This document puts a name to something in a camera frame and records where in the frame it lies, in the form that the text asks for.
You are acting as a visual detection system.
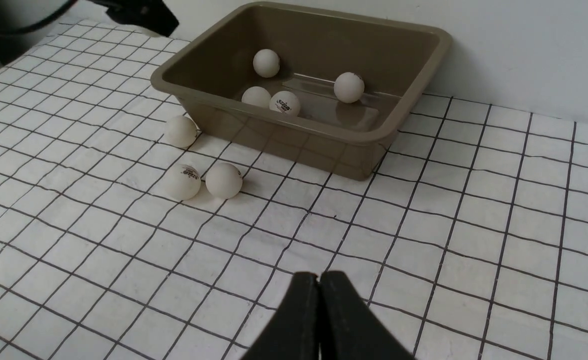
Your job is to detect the white ping-pong ball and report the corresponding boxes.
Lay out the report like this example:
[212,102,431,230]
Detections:
[164,115,198,149]
[241,86,271,109]
[333,71,365,104]
[205,162,243,199]
[252,48,280,79]

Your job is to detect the white grid-patterned tablecloth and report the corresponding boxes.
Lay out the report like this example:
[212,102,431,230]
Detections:
[0,20,588,360]

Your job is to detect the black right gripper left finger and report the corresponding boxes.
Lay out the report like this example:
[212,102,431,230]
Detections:
[243,272,320,360]

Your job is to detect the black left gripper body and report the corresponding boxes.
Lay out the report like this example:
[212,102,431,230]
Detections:
[92,0,180,37]

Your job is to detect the olive plastic storage bin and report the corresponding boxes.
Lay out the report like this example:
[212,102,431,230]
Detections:
[151,1,452,180]

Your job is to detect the white ball with dark logo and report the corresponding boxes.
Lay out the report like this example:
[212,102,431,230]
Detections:
[163,163,202,202]

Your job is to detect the white ball with red logo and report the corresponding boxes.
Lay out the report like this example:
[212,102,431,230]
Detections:
[269,90,301,117]

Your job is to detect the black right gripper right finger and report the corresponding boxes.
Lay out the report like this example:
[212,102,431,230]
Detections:
[319,270,415,360]

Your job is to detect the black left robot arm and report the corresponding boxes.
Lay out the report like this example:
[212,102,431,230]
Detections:
[0,0,179,68]

